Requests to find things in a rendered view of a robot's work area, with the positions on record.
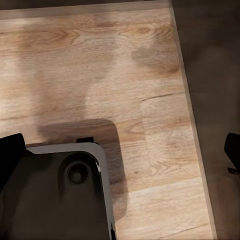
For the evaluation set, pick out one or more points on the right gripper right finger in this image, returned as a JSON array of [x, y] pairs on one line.
[[232, 149]]

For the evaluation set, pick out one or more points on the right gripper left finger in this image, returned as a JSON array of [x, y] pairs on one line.
[[12, 149]]

